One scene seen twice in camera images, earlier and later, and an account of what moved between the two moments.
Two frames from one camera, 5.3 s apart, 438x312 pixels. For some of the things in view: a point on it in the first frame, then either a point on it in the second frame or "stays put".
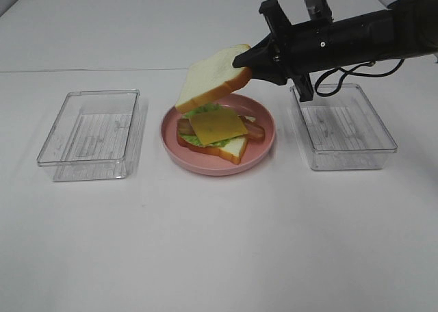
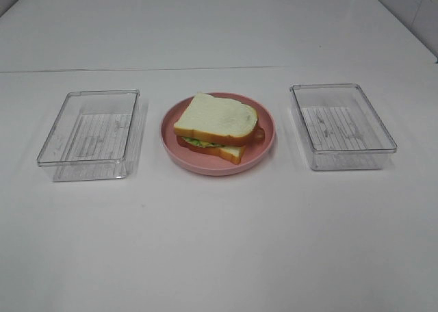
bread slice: x=233 y=149 stays put
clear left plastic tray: x=92 y=137 stays put
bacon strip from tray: x=254 y=131 stays put
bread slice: x=212 y=76 → x=230 y=119
